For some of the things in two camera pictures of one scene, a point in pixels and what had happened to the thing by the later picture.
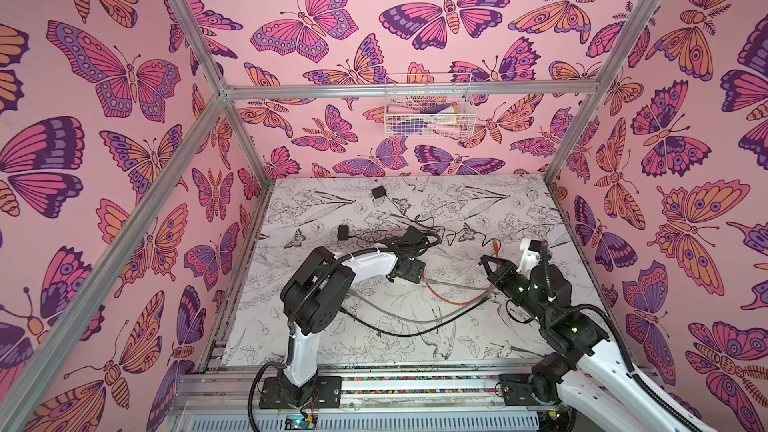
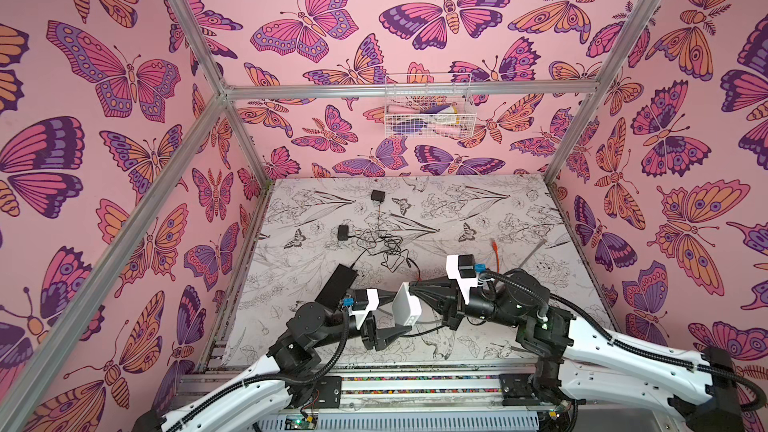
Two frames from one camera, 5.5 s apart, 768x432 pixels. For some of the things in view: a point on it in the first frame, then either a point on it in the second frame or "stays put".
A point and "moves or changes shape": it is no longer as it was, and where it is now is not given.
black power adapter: x=379 y=192 moves or changes shape
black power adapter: x=343 y=233 stays put
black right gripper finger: x=491 y=276 to x=435 y=301
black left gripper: x=417 y=275 to x=375 y=341
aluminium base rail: x=227 y=398 stays put
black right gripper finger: x=492 y=259 to x=437 y=290
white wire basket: x=425 y=106 stays put
